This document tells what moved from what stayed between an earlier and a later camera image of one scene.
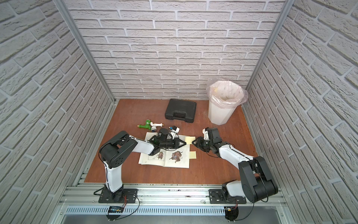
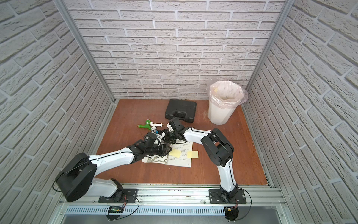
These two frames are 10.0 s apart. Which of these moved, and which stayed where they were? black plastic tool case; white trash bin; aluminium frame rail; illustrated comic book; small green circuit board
Moved: illustrated comic book
Stayed: black plastic tool case; white trash bin; aluminium frame rail; small green circuit board
